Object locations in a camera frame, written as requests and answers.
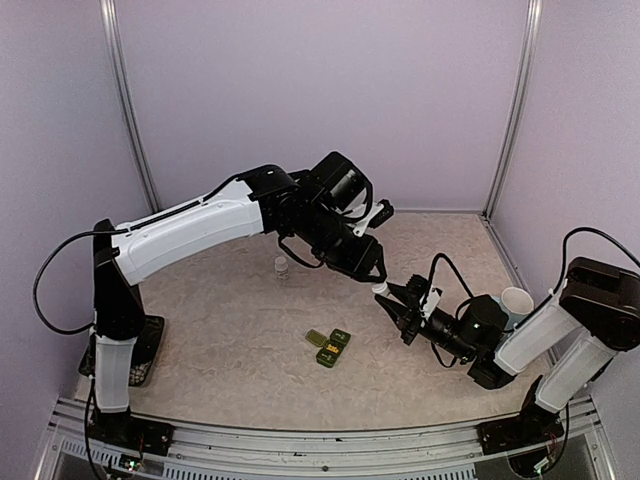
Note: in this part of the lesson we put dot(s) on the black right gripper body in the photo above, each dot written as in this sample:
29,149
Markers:
459,348

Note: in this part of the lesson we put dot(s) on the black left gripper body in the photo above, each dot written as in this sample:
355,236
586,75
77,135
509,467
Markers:
322,234

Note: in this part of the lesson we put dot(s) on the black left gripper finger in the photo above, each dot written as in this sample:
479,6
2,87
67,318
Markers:
361,272
373,252

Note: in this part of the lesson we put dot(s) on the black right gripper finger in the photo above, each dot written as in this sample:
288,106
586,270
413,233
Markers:
407,318
412,292

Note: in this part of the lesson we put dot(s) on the small white pill bottle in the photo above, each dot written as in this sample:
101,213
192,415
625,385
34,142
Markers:
281,267

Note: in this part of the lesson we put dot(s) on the green pill organizer box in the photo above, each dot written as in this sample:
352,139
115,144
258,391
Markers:
330,348

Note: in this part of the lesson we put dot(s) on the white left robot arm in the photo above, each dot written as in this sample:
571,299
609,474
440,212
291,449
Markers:
329,207

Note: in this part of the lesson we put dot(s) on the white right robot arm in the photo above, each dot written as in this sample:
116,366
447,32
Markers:
597,302

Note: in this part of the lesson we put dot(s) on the light blue mug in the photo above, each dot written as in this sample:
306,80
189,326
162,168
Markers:
516,303

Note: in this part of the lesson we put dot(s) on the black square tray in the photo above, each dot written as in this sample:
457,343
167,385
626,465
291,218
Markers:
144,352

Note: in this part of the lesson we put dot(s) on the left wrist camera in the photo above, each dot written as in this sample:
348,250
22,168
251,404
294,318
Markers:
379,213

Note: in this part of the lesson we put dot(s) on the front aluminium rail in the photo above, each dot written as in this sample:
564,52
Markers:
205,451

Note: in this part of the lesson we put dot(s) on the right aluminium frame post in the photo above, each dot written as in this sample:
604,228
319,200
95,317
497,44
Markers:
517,106

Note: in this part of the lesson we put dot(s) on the aluminium frame post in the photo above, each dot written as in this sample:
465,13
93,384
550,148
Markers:
109,15
517,106

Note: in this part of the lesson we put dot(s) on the left aluminium frame post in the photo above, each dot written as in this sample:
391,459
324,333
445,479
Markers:
109,15

